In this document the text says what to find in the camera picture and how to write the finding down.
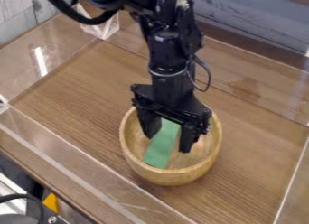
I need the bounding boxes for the black cable lower left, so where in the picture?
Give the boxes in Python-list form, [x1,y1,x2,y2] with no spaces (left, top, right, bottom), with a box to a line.
[0,193,45,224]

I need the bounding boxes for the brown wooden bowl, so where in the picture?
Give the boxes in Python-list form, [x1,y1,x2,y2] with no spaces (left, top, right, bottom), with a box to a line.
[119,107,223,186]

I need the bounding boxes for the clear acrylic tray walls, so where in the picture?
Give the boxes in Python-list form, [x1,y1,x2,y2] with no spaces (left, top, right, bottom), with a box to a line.
[0,15,309,224]

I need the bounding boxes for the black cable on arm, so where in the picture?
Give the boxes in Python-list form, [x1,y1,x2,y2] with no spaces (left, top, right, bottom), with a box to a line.
[184,55,212,93]

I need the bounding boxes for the green rectangular block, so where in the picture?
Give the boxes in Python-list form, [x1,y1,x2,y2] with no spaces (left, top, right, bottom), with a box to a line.
[142,119,179,169]

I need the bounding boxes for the clear acrylic corner bracket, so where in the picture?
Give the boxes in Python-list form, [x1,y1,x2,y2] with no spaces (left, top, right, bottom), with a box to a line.
[80,14,119,40]

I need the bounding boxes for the black equipment with screw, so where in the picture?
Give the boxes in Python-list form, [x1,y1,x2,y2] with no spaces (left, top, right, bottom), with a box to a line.
[25,200,69,224]

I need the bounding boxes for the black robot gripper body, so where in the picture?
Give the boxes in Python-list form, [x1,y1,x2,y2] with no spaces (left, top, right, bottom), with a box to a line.
[129,66,212,135]

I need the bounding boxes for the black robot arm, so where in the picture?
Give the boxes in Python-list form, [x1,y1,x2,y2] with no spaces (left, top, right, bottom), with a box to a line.
[48,0,212,153]

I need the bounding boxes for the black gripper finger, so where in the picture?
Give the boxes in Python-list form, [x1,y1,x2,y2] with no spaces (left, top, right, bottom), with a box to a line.
[136,106,162,139]
[179,124,200,154]

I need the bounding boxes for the yellow label on equipment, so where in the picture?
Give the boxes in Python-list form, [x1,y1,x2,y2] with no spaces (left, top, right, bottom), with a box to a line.
[43,193,59,213]

